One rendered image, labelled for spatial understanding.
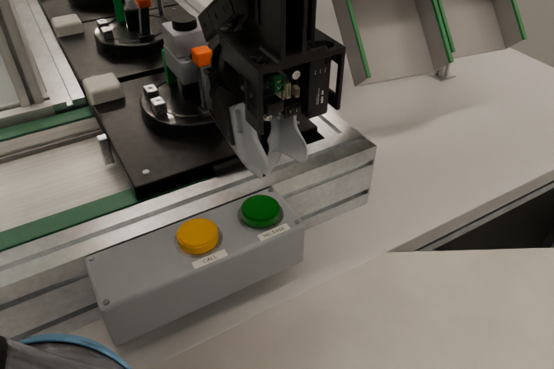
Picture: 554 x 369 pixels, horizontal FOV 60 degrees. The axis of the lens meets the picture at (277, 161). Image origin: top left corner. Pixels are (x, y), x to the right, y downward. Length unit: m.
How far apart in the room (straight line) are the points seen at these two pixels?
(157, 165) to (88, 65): 0.29
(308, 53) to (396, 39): 0.40
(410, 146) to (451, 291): 0.28
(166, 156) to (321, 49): 0.30
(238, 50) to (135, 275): 0.24
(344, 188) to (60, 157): 0.38
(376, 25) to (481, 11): 0.20
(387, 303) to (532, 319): 0.16
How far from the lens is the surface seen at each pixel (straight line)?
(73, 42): 0.90
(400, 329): 0.55
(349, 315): 0.55
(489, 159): 0.80
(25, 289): 0.52
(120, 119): 0.66
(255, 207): 0.49
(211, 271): 0.47
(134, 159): 0.58
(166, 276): 0.46
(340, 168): 0.59
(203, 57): 0.56
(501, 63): 1.11
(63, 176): 0.68
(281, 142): 0.43
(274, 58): 0.33
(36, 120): 0.74
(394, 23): 0.73
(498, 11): 0.85
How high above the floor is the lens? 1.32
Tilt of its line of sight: 39 degrees down
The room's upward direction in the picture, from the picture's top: straight up
